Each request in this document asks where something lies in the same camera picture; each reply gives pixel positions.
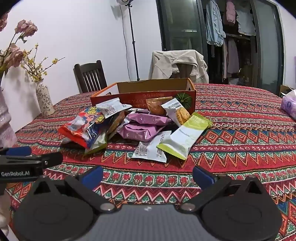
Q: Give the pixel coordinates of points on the glass sliding door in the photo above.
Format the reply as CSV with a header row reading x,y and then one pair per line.
x,y
180,23

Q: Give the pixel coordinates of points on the green and white snack packet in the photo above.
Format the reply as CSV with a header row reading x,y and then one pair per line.
x,y
185,136

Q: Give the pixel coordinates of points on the pink hanging garment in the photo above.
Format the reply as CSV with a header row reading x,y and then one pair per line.
x,y
230,11

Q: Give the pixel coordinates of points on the floral ceramic vase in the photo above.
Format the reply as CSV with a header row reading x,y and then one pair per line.
x,y
45,99

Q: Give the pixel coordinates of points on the long pale pink garment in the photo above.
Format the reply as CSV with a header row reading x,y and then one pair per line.
x,y
232,58

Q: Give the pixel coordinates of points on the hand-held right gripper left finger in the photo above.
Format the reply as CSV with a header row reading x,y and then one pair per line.
x,y
92,177

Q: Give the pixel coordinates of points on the yellow flower branches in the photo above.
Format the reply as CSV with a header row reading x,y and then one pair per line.
x,y
34,75

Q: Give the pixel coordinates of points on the open brown cardboard box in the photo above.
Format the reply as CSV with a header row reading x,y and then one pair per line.
x,y
284,89

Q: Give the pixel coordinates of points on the purple snack packet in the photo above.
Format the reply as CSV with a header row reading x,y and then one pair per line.
x,y
138,133
148,119

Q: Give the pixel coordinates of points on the orange snack packet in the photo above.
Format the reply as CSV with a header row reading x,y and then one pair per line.
x,y
156,106

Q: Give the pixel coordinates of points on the white biscuit picture packet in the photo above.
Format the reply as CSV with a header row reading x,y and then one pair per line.
x,y
173,111

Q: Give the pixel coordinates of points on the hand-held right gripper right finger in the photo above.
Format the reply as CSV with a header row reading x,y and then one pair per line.
x,y
203,177

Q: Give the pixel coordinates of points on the dark wooden chair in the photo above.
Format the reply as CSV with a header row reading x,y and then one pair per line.
x,y
90,76

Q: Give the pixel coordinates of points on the yellow-green foil snack packet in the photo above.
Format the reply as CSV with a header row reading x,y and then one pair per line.
x,y
97,144

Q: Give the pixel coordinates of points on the pink flowers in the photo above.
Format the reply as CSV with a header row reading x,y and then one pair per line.
x,y
13,56

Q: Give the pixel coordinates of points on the white hanging garment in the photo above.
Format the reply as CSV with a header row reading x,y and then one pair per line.
x,y
246,20

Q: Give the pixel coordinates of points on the beige jacket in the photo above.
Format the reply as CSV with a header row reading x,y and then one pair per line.
x,y
166,62

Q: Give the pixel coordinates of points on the light blue hanging shirt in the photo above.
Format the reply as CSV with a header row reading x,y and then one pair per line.
x,y
214,25

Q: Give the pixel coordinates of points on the brown snack packet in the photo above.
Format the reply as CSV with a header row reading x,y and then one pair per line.
x,y
116,122

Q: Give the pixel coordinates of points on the purple tissue pack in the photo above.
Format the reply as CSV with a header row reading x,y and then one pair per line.
x,y
289,102

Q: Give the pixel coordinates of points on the black light stand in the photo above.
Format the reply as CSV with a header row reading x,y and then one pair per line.
x,y
133,34

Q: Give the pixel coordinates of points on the white grey-print snack packet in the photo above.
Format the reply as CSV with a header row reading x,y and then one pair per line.
x,y
148,150

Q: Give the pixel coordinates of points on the person's left forearm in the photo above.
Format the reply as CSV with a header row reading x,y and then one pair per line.
x,y
3,208

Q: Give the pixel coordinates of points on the red cardboard box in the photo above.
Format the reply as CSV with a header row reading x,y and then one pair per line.
x,y
138,98

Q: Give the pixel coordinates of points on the brown slatted chair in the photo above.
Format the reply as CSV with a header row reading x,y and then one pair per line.
x,y
182,70

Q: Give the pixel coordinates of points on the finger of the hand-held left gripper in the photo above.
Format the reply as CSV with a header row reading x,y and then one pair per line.
x,y
17,151
53,159

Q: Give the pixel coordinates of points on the red patterned tablecloth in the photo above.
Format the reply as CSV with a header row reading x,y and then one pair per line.
x,y
231,139

